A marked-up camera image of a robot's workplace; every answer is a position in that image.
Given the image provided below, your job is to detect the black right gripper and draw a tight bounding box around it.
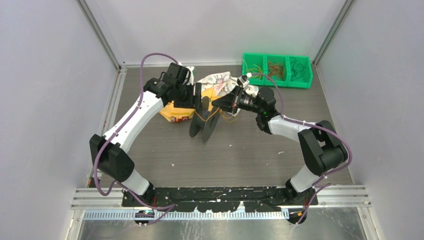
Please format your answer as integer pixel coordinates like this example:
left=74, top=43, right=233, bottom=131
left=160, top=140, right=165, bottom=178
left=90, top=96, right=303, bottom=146
left=211, top=85, right=263, bottom=115

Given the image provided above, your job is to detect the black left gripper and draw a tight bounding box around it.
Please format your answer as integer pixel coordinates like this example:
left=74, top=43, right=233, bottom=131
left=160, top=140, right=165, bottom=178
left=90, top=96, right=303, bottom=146
left=175, top=81, right=202, bottom=110

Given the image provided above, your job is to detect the yellow wire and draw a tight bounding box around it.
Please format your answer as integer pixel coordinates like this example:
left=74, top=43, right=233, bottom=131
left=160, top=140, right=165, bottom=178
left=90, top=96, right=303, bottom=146
left=193, top=105, right=239, bottom=124

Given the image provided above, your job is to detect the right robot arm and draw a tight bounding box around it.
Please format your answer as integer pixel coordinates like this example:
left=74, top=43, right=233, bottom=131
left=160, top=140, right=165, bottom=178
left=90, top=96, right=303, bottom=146
left=211, top=86, right=349, bottom=205

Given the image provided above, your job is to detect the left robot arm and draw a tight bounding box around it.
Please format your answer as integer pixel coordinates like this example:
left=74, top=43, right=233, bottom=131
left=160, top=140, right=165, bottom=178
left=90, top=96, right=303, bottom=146
left=89, top=62, right=202, bottom=207

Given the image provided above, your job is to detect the white patterned cloth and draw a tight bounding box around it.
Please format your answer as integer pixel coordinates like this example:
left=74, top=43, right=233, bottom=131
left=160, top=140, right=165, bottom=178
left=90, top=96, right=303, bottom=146
left=198, top=71, right=259, bottom=123

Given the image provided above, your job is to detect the yellow snack bag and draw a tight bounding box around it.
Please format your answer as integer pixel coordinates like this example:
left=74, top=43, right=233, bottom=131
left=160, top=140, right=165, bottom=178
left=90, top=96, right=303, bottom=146
left=159, top=86, right=224, bottom=123

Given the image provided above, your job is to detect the green three-compartment bin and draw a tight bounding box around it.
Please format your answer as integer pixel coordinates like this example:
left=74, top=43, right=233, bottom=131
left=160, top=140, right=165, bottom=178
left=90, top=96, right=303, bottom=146
left=242, top=52, right=313, bottom=89

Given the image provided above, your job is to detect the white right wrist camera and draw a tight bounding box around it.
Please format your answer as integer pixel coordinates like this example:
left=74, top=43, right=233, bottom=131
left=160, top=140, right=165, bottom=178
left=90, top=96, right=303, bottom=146
left=237, top=73, right=253, bottom=91

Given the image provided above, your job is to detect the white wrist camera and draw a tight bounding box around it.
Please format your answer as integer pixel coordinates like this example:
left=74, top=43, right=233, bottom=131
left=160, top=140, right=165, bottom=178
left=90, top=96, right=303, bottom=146
left=237, top=73, right=253, bottom=91
left=184, top=66, right=195, bottom=84

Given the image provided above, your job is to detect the black cable spool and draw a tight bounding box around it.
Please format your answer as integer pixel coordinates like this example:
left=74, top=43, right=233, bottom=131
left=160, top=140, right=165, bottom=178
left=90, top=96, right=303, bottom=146
left=189, top=96, right=220, bottom=143

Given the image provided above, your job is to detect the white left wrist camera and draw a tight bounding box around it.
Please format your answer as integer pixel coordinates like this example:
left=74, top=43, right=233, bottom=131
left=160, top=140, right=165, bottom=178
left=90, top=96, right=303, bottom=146
left=184, top=66, right=195, bottom=84

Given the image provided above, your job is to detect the red wire bundle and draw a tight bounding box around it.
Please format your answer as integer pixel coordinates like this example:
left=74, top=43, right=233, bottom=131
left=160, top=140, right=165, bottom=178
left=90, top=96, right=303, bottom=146
left=266, top=57, right=285, bottom=81

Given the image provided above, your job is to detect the dark green wire bundle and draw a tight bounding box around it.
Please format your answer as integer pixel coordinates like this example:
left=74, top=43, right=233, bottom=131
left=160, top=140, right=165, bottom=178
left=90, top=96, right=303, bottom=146
left=288, top=56, right=310, bottom=80

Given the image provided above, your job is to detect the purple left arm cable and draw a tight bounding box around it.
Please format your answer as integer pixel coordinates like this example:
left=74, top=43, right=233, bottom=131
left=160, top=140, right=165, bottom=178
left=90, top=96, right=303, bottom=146
left=92, top=52, right=181, bottom=227

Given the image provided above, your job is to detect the slotted aluminium rail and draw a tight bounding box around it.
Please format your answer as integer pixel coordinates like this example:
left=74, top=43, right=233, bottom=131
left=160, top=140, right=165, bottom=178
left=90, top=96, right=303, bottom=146
left=82, top=208, right=290, bottom=221

